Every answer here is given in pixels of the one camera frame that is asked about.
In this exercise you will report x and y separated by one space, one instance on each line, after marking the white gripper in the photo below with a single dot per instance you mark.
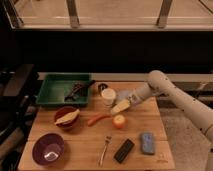
125 99

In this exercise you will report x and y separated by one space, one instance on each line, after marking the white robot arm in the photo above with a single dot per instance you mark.
158 83

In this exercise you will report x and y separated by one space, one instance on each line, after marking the white metal cup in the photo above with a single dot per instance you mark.
109 96

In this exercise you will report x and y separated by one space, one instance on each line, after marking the small dark cup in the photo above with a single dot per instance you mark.
101 87

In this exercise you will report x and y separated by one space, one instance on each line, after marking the orange apple fruit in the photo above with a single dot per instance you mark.
119 121

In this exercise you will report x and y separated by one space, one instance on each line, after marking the silver fork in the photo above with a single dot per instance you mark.
107 141

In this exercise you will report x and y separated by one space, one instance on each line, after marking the black rectangular block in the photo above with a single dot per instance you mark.
123 150

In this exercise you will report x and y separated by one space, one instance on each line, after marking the blue sponge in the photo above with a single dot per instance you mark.
147 143

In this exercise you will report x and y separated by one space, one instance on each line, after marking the dark utensil in tray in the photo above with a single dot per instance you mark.
78 88

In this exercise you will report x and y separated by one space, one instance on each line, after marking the wooden cutting board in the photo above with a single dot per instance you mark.
84 144

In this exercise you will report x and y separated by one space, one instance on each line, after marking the red bowl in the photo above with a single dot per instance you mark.
63 111

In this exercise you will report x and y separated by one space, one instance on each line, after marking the green plastic tray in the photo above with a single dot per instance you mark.
55 87

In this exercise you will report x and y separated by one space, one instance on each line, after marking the purple bowl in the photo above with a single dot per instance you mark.
48 149

